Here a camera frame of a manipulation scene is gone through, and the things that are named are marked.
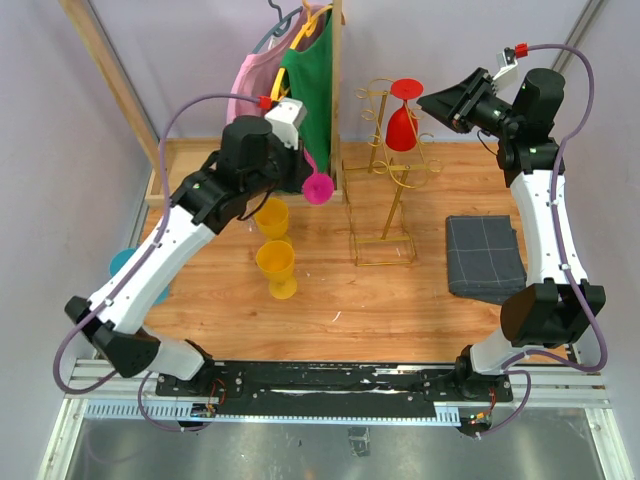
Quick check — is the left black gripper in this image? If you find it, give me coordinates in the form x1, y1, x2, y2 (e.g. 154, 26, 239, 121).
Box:
244, 129, 314, 200

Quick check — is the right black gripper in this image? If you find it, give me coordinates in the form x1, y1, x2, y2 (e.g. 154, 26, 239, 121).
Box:
417, 68, 521, 140

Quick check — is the magenta plastic wine glass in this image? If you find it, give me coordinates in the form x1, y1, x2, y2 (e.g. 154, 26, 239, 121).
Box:
302, 149, 334, 205

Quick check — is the red plastic wine glass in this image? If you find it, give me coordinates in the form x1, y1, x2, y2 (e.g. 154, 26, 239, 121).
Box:
386, 78, 424, 152

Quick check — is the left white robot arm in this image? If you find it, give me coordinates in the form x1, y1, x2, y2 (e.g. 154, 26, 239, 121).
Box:
65, 110, 305, 396

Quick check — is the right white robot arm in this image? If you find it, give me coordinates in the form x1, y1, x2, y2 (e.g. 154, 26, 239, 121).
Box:
417, 68, 606, 400

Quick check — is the rear yellow wine glass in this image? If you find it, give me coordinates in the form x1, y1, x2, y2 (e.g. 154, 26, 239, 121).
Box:
254, 198, 292, 245

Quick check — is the yellow wine glass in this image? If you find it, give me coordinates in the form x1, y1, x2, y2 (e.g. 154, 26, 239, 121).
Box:
254, 198, 292, 245
256, 240, 297, 300

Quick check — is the front yellow wine glass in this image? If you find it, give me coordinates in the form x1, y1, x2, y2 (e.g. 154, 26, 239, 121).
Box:
256, 240, 297, 300

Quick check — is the teal plastic wine glass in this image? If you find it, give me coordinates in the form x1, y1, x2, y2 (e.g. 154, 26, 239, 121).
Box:
109, 248, 169, 306

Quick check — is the yellow clothes hanger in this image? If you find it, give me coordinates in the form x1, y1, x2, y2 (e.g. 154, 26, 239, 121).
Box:
264, 1, 334, 111

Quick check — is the green vest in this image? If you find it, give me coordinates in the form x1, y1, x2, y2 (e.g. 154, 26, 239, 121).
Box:
299, 19, 333, 172

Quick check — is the pink shirt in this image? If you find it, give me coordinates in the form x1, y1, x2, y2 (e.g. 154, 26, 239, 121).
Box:
226, 34, 297, 124

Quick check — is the grey clothes hanger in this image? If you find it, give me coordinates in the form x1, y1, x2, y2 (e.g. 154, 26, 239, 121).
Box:
250, 1, 304, 55

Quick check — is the grey checked cloth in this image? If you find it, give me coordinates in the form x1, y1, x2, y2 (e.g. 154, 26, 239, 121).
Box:
445, 215, 527, 305

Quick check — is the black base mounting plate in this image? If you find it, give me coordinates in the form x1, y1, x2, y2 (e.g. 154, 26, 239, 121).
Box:
156, 360, 513, 420

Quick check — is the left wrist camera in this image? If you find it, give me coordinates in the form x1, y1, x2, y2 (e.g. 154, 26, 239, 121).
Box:
264, 97, 307, 150

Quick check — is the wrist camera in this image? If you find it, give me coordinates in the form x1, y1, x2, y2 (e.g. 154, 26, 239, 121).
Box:
264, 97, 307, 150
491, 47, 518, 93

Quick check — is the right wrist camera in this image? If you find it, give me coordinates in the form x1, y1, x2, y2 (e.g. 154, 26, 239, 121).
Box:
491, 47, 518, 93

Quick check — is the gold wire wine glass rack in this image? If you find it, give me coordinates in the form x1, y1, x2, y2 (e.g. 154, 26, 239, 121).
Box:
343, 78, 443, 267

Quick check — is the wooden clothes rack frame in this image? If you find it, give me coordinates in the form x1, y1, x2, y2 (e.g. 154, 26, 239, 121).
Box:
60, 1, 345, 209

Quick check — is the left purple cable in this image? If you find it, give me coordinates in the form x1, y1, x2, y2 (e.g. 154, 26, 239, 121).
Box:
52, 92, 274, 432

